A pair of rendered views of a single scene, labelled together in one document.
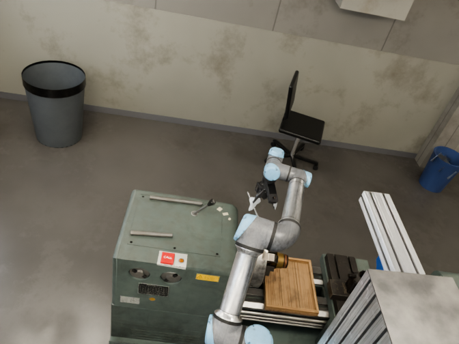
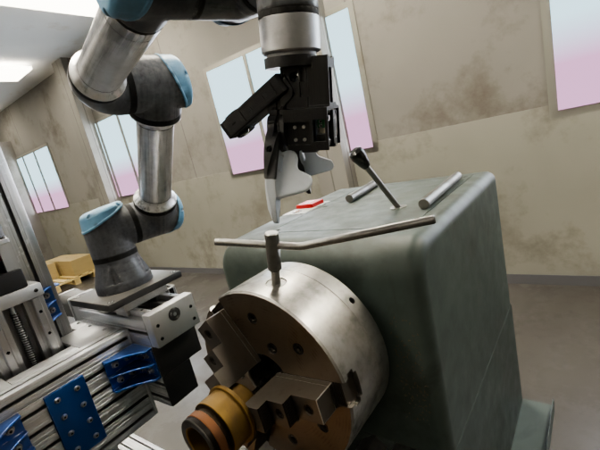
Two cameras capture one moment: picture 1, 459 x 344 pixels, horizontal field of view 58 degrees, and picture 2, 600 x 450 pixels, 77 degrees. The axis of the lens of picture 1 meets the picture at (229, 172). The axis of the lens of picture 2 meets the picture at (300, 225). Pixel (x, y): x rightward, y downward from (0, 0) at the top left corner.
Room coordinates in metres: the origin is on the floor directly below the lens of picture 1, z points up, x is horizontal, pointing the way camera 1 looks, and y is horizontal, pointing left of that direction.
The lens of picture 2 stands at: (1.97, -0.57, 1.44)
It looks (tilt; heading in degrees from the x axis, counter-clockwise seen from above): 12 degrees down; 138
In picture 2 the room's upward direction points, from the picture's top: 13 degrees counter-clockwise
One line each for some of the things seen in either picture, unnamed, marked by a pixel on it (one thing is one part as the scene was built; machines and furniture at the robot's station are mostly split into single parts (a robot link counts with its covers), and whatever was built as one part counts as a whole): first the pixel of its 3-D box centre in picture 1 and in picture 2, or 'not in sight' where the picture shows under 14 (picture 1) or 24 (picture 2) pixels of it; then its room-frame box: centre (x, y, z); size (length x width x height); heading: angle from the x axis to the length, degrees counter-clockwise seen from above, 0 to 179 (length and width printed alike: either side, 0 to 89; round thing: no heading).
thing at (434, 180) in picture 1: (438, 169); not in sight; (4.15, -2.37, 0.24); 0.42 x 0.38 x 0.48; 106
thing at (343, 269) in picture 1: (346, 287); not in sight; (1.55, -0.82, 0.95); 0.43 x 0.18 x 0.04; 8
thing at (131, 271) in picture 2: not in sight; (120, 268); (0.85, -0.27, 1.21); 0.15 x 0.15 x 0.10
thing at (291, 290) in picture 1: (289, 283); not in sight; (1.52, -0.50, 0.89); 0.36 x 0.30 x 0.04; 8
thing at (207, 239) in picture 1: (177, 252); (379, 277); (1.40, 0.16, 1.06); 0.59 x 0.48 x 0.39; 98
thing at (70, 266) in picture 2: not in sight; (60, 272); (-5.72, 0.55, 0.20); 1.12 x 0.79 x 0.41; 10
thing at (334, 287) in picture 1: (347, 291); not in sight; (1.48, -0.80, 1.00); 0.20 x 0.10 x 0.05; 98
